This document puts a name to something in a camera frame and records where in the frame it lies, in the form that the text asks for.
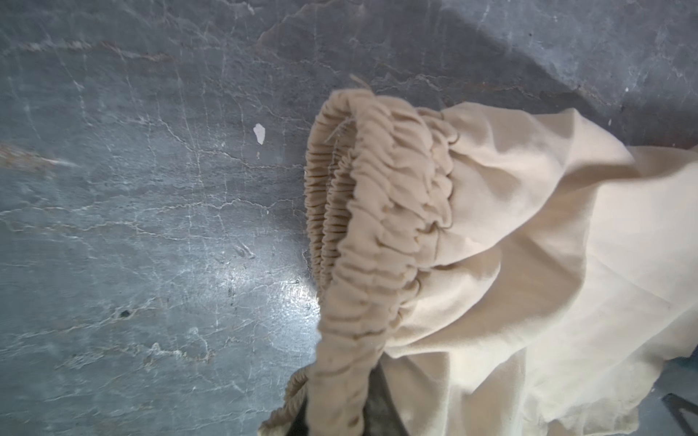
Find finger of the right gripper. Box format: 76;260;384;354
662;393;697;436

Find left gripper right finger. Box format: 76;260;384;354
363;364;408;436

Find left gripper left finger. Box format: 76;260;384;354
286;400;308;436

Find beige shorts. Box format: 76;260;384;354
258;89;697;435

